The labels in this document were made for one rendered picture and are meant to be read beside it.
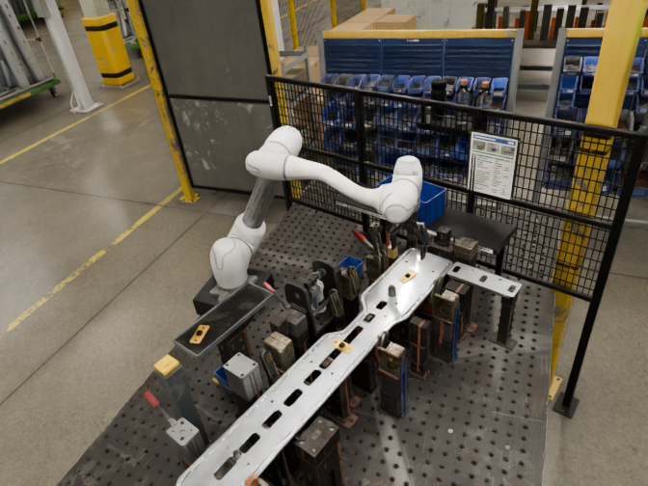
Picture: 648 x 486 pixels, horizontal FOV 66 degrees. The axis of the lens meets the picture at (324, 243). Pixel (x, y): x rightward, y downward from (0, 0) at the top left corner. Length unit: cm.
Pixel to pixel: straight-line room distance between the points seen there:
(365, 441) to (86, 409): 194
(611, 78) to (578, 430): 174
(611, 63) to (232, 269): 172
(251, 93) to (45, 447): 280
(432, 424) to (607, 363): 158
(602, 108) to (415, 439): 140
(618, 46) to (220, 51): 293
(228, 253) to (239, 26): 216
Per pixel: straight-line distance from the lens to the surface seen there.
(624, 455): 300
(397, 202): 167
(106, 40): 931
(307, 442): 160
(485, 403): 211
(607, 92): 215
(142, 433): 221
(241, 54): 412
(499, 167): 234
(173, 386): 177
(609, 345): 347
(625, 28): 209
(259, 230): 246
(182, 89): 459
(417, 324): 195
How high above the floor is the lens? 236
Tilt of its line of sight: 35 degrees down
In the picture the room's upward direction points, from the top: 7 degrees counter-clockwise
